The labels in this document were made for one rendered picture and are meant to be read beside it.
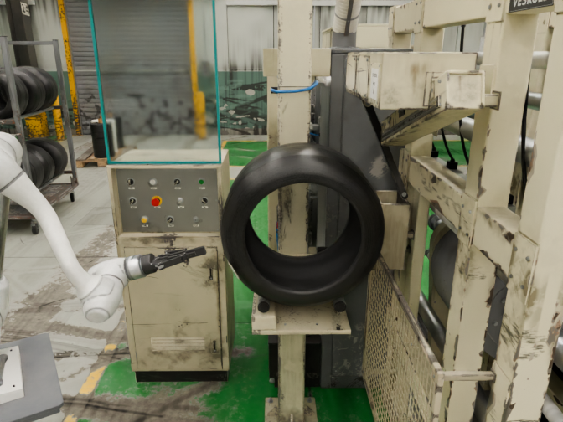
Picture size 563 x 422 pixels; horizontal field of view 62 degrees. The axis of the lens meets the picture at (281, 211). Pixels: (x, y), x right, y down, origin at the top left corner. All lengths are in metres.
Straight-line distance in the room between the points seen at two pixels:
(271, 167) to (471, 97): 0.65
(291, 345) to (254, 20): 9.13
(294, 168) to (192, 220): 1.02
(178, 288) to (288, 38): 1.38
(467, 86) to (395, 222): 0.87
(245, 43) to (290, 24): 8.93
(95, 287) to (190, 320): 1.02
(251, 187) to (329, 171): 0.26
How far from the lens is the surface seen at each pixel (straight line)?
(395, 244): 2.00
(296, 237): 2.01
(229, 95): 10.77
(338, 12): 2.39
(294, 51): 1.86
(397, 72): 1.28
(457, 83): 1.23
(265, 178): 1.51
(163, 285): 2.54
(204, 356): 2.73
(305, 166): 1.51
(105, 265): 1.82
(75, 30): 11.56
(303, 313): 1.88
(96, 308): 1.67
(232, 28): 10.81
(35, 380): 2.01
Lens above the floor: 1.78
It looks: 19 degrees down
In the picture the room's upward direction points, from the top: straight up
